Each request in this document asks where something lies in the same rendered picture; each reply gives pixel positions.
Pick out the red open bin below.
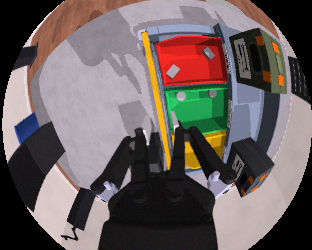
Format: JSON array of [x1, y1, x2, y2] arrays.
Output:
[[155, 36, 228, 86]]

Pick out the yellow long thin bar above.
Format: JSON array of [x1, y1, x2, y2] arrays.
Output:
[[142, 32, 171, 170]]

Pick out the yellow open bin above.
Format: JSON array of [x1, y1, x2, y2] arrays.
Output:
[[171, 130, 226, 169]]

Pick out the green bin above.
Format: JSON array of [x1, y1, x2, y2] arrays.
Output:
[[164, 84, 228, 134]]

